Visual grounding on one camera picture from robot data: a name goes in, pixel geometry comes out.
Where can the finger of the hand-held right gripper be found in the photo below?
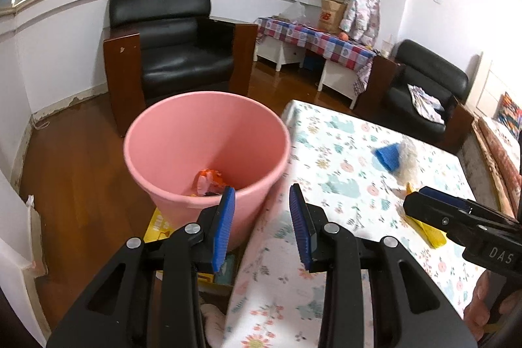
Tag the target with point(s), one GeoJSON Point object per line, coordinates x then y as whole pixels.
{"type": "Point", "coordinates": [444, 196]}
{"type": "Point", "coordinates": [432, 211]}

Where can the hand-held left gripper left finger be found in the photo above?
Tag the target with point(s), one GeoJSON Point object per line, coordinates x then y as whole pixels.
{"type": "Point", "coordinates": [222, 225]}

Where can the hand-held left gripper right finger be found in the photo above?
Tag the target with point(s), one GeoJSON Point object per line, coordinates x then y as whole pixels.
{"type": "Point", "coordinates": [299, 225]}

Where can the yellow plastic bag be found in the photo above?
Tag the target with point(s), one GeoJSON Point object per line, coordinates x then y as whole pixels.
{"type": "Point", "coordinates": [432, 236]}

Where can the orange and white plastic bag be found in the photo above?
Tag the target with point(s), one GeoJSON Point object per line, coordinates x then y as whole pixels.
{"type": "Point", "coordinates": [210, 181]}

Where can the clear plastic bag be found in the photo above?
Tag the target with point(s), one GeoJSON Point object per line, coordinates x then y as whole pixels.
{"type": "Point", "coordinates": [408, 164]}

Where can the blue foam net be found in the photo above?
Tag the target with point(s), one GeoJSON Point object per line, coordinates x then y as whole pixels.
{"type": "Point", "coordinates": [387, 156]}

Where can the pink plastic bucket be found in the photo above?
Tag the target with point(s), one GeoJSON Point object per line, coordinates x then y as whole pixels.
{"type": "Point", "coordinates": [183, 136]}

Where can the person's right hand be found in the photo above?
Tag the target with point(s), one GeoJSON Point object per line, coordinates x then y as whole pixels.
{"type": "Point", "coordinates": [479, 307]}

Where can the yellow cardboard box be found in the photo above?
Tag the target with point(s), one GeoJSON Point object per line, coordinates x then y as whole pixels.
{"type": "Point", "coordinates": [157, 227]}

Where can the patterned bedspread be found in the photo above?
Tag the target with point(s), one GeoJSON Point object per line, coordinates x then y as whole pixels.
{"type": "Point", "coordinates": [501, 164]}

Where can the floral tablecloth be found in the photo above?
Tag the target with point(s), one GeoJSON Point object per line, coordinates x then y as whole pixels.
{"type": "Point", "coordinates": [346, 168]}

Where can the pale printed cloth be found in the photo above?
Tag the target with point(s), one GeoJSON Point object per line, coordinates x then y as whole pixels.
{"type": "Point", "coordinates": [424, 103]}

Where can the beige fuzzy item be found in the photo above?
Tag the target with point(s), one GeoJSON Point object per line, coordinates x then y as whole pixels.
{"type": "Point", "coordinates": [214, 323]}

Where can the colourful cushion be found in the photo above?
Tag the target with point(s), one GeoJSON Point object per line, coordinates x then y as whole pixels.
{"type": "Point", "coordinates": [509, 113]}

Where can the white headboard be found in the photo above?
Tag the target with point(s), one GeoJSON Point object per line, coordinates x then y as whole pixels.
{"type": "Point", "coordinates": [489, 87]}

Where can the black leather armchair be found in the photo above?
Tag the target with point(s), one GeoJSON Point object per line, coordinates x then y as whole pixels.
{"type": "Point", "coordinates": [171, 46]}
{"type": "Point", "coordinates": [428, 70]}

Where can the white desk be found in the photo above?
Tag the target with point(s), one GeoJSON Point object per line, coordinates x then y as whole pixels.
{"type": "Point", "coordinates": [338, 79]}

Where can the plastic cup with straw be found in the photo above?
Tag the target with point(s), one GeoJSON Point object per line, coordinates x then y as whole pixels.
{"type": "Point", "coordinates": [385, 49]}

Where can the blue storage box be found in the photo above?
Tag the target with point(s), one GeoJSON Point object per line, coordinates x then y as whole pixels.
{"type": "Point", "coordinates": [314, 64]}

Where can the checked tablecloth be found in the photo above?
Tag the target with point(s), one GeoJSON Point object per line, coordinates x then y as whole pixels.
{"type": "Point", "coordinates": [326, 42]}

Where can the pale printed puffer jacket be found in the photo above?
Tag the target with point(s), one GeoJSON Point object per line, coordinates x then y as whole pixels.
{"type": "Point", "coordinates": [363, 13]}

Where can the brown paper bag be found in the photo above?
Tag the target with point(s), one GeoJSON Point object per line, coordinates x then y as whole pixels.
{"type": "Point", "coordinates": [332, 15]}

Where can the clear bag on desk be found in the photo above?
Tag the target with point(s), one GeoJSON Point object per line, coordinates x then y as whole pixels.
{"type": "Point", "coordinates": [295, 11]}

